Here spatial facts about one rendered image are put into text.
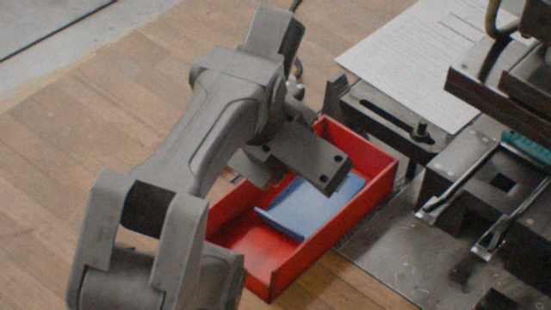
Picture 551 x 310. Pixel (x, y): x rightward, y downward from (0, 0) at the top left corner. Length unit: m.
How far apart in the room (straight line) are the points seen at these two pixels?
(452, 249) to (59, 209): 0.48
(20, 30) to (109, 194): 2.23
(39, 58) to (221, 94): 2.02
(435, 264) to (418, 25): 0.47
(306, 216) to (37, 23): 1.82
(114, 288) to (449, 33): 0.95
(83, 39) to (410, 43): 1.52
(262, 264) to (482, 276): 0.27
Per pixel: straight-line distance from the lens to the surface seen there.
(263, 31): 1.13
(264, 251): 1.36
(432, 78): 1.64
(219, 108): 0.99
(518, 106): 1.26
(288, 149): 1.16
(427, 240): 1.42
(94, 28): 3.10
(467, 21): 1.76
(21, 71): 2.97
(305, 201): 1.42
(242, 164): 1.22
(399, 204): 1.45
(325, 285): 1.34
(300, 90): 1.53
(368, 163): 1.45
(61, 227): 1.39
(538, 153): 1.54
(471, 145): 1.43
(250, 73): 1.04
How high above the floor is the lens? 1.94
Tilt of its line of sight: 44 degrees down
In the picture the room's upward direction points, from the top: 8 degrees clockwise
